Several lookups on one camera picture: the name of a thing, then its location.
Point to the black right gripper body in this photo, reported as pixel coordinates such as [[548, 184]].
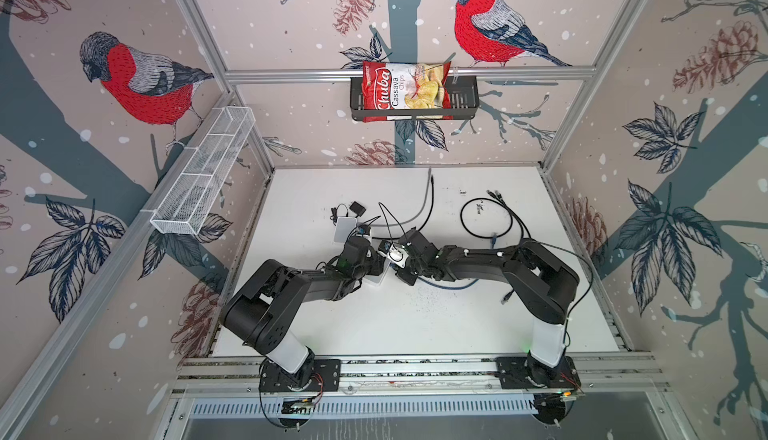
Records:
[[411, 269]]

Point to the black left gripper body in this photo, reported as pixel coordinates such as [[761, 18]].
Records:
[[373, 266]]

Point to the black adapter with cord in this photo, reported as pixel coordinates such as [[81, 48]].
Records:
[[354, 210]]

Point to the black cable gold green plug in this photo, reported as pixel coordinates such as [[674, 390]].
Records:
[[477, 229]]

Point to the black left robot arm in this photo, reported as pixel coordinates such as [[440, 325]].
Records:
[[261, 312]]

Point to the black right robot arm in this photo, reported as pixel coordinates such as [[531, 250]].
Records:
[[545, 285]]

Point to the red cassava chips bag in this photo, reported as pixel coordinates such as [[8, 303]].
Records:
[[392, 86]]

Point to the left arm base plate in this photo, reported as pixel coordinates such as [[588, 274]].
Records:
[[315, 375]]

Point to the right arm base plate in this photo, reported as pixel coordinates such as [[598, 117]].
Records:
[[524, 372]]

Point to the black wire wall basket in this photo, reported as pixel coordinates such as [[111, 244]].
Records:
[[462, 92]]

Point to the white mesh wall shelf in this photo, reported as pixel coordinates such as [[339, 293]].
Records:
[[192, 196]]

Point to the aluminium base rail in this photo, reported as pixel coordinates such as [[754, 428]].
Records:
[[379, 375]]

